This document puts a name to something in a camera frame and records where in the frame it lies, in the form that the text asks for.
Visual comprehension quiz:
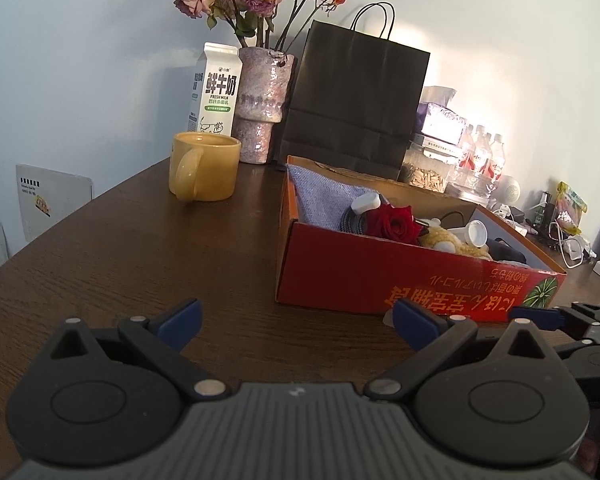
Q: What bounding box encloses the water bottle pack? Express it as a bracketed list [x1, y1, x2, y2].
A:
[450, 124, 508, 198]

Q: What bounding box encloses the black bottle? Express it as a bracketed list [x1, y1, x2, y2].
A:
[532, 191, 553, 226]

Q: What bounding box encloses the red cardboard box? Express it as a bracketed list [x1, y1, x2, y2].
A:
[276, 155, 567, 323]

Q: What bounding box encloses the purple tissue pack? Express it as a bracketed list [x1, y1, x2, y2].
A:
[415, 86, 468, 143]

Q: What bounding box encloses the yellow mug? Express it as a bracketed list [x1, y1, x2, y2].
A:
[168, 131, 242, 202]

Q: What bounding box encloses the white coiled cable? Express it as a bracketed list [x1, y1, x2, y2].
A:
[550, 220, 595, 269]

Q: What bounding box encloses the yellow pink snack packet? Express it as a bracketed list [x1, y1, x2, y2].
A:
[555, 181, 588, 235]

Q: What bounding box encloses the white green milk carton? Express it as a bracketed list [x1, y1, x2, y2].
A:
[186, 42, 242, 137]

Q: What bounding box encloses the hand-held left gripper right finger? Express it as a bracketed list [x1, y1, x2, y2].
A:
[364, 298, 551, 402]

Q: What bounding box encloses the clear seed container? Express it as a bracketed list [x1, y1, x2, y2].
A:
[399, 135, 461, 193]

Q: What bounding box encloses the black paper bag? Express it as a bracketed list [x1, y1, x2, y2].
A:
[275, 2, 431, 181]

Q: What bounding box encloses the white heart-shaped object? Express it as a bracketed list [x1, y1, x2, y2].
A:
[351, 192, 383, 216]

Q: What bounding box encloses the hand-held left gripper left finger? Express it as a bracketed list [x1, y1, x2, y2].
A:
[50, 298, 229, 402]

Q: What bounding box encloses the white printed board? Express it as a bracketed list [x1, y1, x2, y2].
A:
[16, 164, 93, 242]

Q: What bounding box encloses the red artificial rose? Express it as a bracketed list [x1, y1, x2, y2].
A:
[364, 204, 426, 246]

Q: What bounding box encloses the navy fabric case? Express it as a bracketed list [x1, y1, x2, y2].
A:
[490, 237, 528, 266]

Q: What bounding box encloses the pink mottled ceramic vase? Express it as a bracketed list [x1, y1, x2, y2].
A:
[232, 46, 296, 166]

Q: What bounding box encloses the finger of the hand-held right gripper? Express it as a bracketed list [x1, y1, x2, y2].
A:
[510, 302, 600, 338]
[552, 338, 588, 361]

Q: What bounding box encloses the purple drawstring pouch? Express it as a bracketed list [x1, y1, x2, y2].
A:
[286, 162, 376, 233]

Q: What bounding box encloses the yellow plush toy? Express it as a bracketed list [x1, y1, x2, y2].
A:
[419, 226, 493, 261]

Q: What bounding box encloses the large white screw lid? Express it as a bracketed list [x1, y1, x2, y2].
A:
[464, 220, 491, 247]

